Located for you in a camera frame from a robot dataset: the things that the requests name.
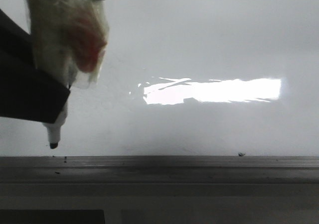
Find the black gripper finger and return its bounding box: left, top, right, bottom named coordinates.
left=0, top=11, right=70, bottom=123

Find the white marker with taped magnet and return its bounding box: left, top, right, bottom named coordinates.
left=24, top=0, right=110, bottom=149

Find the white whiteboard with aluminium frame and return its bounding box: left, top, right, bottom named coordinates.
left=0, top=0, right=319, bottom=197

